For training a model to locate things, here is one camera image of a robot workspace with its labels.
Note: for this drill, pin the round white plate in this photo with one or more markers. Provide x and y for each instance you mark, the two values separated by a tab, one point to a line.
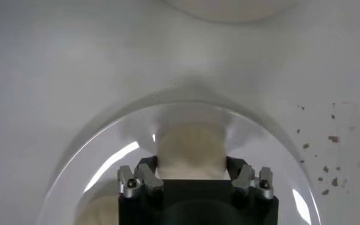
259	153

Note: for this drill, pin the pleated white steamed baozi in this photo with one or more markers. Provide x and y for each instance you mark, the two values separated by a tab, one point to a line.
192	149

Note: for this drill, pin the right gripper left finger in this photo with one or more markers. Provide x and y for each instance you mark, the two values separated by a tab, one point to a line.
146	180

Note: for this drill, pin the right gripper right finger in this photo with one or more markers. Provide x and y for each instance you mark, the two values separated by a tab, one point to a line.
247	180

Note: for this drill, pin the scattered brown crumbs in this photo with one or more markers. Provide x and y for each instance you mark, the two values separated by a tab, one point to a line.
333	139

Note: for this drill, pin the white electric cooker pot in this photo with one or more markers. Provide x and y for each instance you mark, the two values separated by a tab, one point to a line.
228	9

